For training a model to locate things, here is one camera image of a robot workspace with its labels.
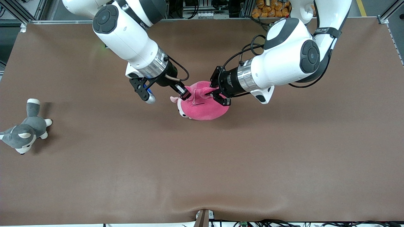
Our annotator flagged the brown table cover cloth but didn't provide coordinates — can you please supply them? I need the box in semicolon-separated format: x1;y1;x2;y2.
0;17;404;226

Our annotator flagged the brown camera mount post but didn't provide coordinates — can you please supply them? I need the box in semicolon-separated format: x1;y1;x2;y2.
194;209;215;227

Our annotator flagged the pale pink plush dog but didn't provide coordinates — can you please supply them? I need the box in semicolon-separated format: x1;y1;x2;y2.
170;96;190;120

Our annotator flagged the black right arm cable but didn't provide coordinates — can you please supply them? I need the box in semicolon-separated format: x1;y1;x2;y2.
165;56;190;82

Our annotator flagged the grey white plush husky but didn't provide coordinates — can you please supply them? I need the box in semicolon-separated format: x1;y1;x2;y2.
0;98;53;154

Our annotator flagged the round pink plush toy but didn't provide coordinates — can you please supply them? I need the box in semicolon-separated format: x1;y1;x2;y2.
177;81;230;121

